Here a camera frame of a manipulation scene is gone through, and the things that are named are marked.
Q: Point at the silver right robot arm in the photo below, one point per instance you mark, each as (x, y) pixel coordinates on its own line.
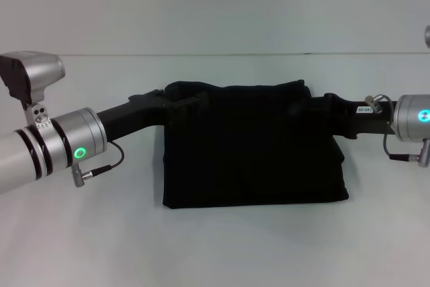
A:
(413, 117)

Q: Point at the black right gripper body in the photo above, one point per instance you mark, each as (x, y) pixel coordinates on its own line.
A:
(363, 117)

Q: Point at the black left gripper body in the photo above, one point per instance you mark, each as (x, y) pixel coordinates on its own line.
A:
(134, 115)

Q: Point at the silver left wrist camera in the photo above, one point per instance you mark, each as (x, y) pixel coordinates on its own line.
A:
(30, 72)

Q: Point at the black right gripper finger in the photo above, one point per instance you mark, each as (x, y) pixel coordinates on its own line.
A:
(302, 107)

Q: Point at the black shirt with FREE print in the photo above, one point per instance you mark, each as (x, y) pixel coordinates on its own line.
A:
(255, 152)

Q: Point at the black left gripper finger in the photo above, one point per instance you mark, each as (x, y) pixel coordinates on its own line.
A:
(188, 109)
(169, 94)

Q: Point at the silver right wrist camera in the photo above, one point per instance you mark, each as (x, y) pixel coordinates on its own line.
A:
(427, 36)

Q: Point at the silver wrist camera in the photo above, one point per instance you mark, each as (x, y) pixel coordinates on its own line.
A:
(427, 36)
(30, 72)

